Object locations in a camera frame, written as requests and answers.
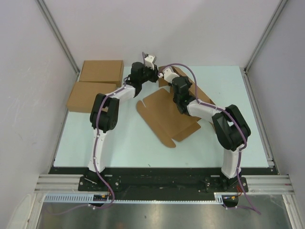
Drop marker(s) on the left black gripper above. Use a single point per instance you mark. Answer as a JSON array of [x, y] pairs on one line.
[[154, 73]]

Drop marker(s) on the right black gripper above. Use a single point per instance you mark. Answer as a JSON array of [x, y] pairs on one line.
[[186, 80]]

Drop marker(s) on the cardboard box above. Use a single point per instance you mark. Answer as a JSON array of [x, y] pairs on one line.
[[160, 113], [83, 95], [102, 71]]

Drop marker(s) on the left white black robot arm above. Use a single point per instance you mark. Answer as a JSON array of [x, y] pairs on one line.
[[105, 110]]

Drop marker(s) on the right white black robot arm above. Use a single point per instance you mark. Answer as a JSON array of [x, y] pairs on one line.
[[231, 129]]

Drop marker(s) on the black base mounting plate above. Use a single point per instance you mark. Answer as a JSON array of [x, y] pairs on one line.
[[173, 172]]

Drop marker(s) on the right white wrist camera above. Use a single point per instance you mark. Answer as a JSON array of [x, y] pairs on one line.
[[168, 74]]

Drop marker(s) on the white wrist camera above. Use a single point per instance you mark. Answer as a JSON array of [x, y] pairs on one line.
[[168, 74], [150, 59]]

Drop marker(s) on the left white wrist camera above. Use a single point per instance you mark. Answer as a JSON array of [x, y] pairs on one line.
[[150, 59]]

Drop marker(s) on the left aluminium frame post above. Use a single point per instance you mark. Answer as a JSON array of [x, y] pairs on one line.
[[57, 34]]

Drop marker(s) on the aluminium frame post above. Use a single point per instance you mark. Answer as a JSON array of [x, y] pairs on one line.
[[266, 33], [57, 34]]

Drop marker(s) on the white slotted cable duct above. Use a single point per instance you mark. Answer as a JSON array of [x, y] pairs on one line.
[[199, 198]]

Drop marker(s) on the right aluminium frame post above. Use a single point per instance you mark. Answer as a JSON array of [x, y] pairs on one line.
[[266, 33]]

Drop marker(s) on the aluminium front rail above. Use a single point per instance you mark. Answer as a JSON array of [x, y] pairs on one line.
[[253, 184]]

